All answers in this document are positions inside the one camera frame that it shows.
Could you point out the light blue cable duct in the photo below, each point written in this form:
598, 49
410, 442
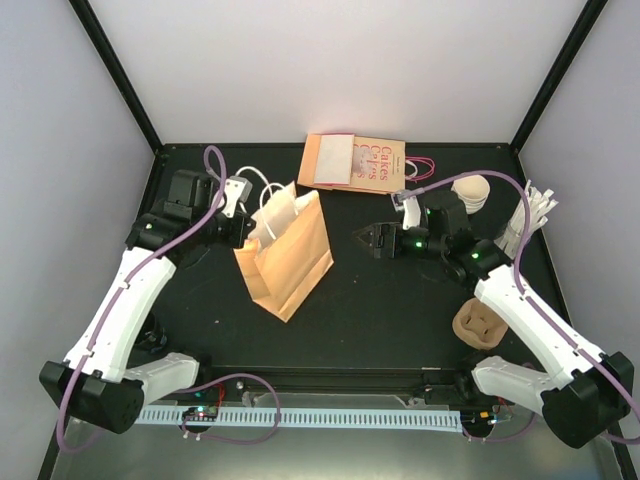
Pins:
310, 418

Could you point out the black frame post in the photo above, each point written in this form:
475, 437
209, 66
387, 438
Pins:
101, 43
578, 34

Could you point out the stack of paper cups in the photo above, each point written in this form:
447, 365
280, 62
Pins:
473, 191

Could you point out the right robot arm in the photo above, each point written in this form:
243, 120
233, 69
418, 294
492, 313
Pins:
580, 390

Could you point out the orange paper bag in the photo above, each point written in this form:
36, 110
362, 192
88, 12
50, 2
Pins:
288, 252

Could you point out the Cakes printed paper bag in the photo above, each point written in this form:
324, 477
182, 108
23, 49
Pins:
380, 166

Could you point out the black frame post right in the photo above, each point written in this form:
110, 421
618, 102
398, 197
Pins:
578, 34

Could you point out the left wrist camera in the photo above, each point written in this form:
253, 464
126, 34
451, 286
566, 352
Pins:
236, 192

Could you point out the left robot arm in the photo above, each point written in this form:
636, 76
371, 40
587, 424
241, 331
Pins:
94, 382

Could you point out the jar of white stirrers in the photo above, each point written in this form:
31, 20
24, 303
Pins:
528, 217

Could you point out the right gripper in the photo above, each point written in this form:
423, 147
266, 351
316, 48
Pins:
380, 238

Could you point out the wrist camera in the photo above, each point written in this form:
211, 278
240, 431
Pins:
407, 203
236, 192

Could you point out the orange flat bag stack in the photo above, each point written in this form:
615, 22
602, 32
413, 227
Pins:
327, 160

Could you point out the brown pulp cup carrier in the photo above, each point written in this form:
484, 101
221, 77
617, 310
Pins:
477, 325

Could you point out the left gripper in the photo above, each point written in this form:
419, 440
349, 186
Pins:
244, 225

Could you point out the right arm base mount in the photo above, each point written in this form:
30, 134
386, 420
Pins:
453, 388

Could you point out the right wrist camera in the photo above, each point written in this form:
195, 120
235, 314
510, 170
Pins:
407, 203

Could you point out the black frame post left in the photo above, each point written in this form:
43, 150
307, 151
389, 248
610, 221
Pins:
101, 43

